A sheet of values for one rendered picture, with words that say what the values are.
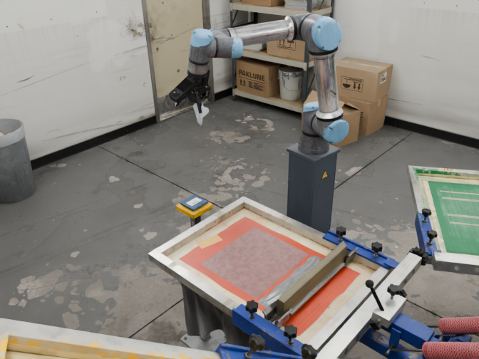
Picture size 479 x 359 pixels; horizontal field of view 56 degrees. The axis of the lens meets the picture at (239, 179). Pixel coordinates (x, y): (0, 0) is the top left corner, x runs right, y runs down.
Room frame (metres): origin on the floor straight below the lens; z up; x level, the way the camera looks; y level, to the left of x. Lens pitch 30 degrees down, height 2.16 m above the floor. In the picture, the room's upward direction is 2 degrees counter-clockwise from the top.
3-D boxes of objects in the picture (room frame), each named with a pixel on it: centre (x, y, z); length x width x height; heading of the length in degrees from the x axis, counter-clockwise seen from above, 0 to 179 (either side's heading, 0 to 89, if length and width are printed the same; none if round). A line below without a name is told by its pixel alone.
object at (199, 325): (1.29, 0.08, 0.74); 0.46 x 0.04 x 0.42; 47
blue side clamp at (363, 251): (1.44, -0.47, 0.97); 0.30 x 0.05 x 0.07; 47
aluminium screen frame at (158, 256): (1.40, -0.10, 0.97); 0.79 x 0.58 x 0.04; 47
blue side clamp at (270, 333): (1.03, -0.09, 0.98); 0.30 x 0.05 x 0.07; 47
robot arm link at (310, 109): (1.96, -0.36, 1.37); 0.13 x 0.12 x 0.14; 20
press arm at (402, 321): (1.02, -0.51, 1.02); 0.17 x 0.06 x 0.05; 47
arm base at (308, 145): (1.97, -0.36, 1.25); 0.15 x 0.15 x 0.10
